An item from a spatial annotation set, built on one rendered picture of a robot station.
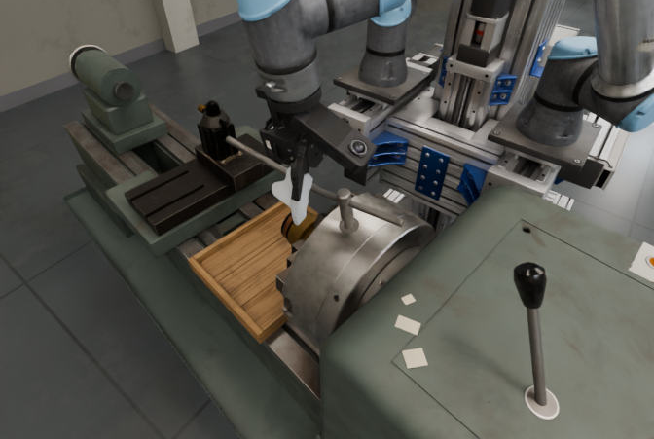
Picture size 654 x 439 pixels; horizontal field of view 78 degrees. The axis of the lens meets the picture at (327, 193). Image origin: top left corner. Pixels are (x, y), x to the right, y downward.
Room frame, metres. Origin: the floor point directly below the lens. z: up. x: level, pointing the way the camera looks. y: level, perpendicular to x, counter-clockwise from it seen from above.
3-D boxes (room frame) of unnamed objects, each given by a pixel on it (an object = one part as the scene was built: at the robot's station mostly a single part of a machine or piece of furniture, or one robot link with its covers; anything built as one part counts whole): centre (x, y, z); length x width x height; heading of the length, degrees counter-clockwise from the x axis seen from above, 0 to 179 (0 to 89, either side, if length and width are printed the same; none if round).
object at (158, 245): (0.99, 0.38, 0.89); 0.53 x 0.30 x 0.06; 135
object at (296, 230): (0.60, 0.04, 1.08); 0.09 x 0.09 x 0.09; 45
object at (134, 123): (1.35, 0.78, 1.01); 0.30 x 0.20 x 0.29; 45
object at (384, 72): (1.19, -0.17, 1.21); 0.15 x 0.15 x 0.10
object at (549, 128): (0.88, -0.57, 1.21); 0.15 x 0.15 x 0.10
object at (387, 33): (1.19, -0.18, 1.33); 0.13 x 0.12 x 0.14; 164
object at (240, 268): (0.69, 0.13, 0.88); 0.36 x 0.30 x 0.04; 135
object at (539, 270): (0.25, -0.22, 1.38); 0.04 x 0.03 x 0.05; 45
